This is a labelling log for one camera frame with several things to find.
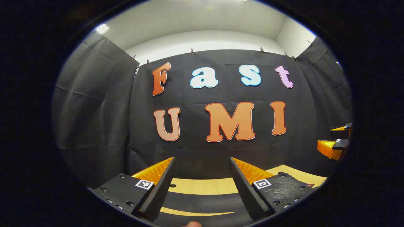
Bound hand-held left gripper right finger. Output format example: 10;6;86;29
229;157;317;222

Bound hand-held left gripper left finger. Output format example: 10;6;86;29
92;157;176;221

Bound dark grey jeans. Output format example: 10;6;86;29
159;192;250;225

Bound black backdrop cloth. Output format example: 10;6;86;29
52;32;353;189

